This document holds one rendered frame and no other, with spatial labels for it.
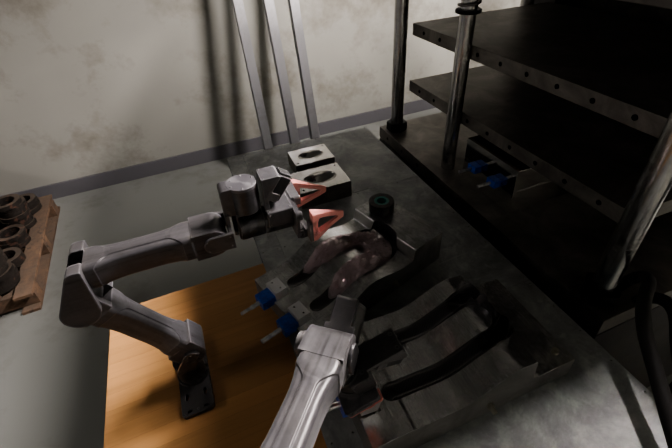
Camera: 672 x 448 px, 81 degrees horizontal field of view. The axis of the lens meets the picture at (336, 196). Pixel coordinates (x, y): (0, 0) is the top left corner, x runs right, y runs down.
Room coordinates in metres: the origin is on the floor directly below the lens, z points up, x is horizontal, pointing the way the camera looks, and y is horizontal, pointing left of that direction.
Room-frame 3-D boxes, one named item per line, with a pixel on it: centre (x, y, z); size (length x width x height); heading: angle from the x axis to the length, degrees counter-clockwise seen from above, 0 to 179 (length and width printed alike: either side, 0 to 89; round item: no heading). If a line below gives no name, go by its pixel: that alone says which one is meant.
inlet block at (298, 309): (0.62, 0.15, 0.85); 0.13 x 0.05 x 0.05; 127
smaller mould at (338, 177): (1.27, 0.06, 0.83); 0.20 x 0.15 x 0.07; 110
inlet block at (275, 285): (0.70, 0.21, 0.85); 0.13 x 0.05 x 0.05; 127
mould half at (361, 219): (0.83, -0.03, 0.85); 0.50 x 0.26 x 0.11; 127
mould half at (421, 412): (0.52, -0.23, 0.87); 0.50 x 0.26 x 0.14; 110
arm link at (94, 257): (0.54, 0.36, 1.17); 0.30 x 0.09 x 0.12; 111
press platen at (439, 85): (1.39, -0.91, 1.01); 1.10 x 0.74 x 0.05; 20
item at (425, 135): (1.38, -0.86, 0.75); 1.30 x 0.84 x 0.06; 20
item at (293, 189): (0.69, 0.06, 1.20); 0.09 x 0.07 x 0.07; 111
